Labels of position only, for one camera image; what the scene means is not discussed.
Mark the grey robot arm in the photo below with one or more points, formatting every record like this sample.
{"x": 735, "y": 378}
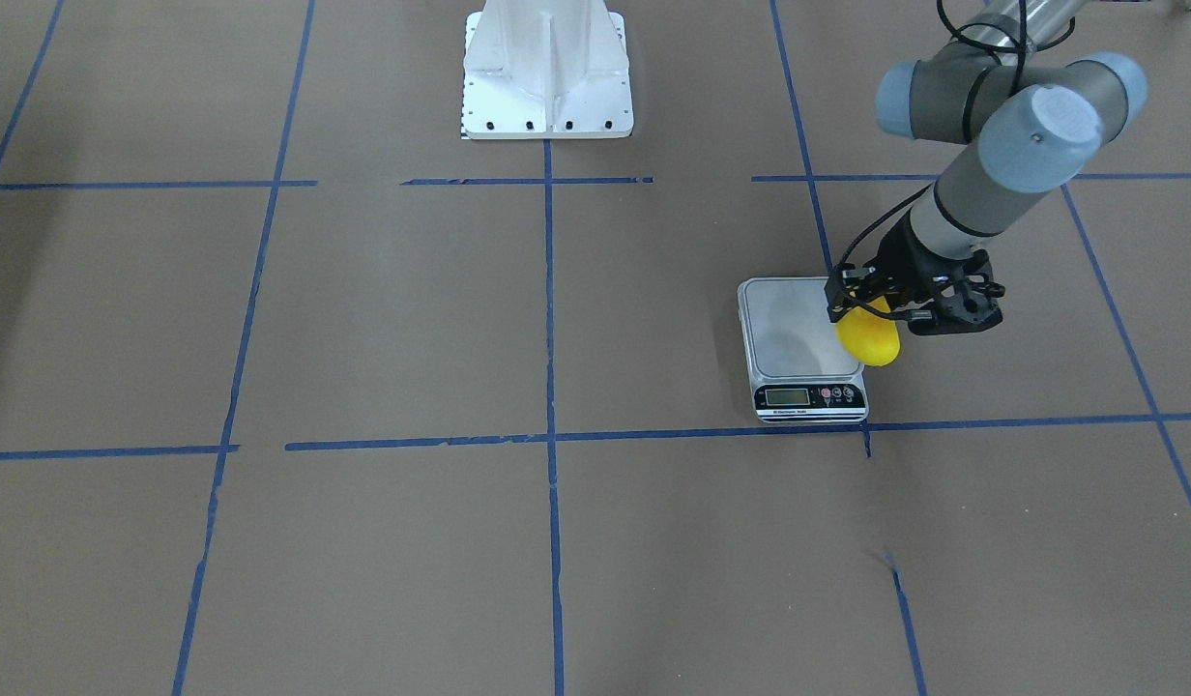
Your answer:
{"x": 1023, "y": 131}

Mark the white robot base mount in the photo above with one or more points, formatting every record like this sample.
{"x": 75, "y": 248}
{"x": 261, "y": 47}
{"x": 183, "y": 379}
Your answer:
{"x": 546, "y": 69}

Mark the yellow mango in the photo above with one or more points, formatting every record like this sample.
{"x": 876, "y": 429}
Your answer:
{"x": 872, "y": 340}

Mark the silver digital kitchen scale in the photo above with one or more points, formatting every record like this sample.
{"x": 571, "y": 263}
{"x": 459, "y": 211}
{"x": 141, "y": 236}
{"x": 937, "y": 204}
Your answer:
{"x": 798, "y": 371}

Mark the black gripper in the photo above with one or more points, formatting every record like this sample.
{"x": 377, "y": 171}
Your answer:
{"x": 903, "y": 258}

